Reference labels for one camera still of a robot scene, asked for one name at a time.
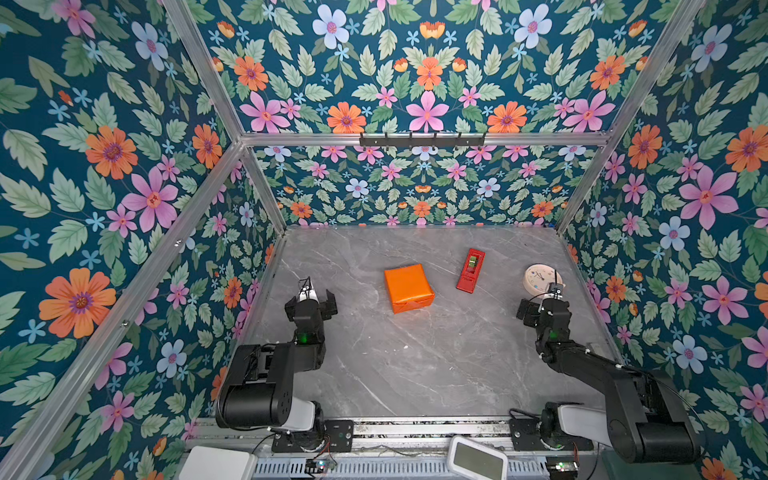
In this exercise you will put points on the yellow orange wrapping paper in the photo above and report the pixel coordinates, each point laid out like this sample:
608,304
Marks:
408,288

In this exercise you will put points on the pink round alarm clock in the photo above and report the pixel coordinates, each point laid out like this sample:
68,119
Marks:
537,277

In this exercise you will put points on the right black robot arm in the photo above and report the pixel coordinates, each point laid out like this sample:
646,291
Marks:
644,420

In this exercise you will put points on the white timer display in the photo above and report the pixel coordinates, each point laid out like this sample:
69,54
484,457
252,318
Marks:
473,460

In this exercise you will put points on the red tape dispenser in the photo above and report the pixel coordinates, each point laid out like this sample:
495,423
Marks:
470,272

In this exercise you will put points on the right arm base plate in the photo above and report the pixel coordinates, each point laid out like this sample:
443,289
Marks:
527,434

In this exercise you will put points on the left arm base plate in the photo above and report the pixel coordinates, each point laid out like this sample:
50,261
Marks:
335,435

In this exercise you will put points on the white box device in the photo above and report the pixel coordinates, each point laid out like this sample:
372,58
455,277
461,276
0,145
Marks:
207,463

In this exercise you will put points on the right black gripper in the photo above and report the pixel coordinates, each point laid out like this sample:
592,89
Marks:
533,310

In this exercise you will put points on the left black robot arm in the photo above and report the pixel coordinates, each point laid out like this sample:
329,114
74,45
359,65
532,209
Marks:
258,390

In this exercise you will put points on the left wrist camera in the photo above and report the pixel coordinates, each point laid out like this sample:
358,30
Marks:
307,291

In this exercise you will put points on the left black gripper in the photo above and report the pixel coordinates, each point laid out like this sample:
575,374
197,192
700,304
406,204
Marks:
325,308

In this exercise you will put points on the black hook rail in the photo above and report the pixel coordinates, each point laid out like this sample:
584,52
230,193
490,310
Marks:
439,140

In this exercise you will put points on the green mat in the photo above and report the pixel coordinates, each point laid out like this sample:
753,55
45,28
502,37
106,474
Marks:
618,469

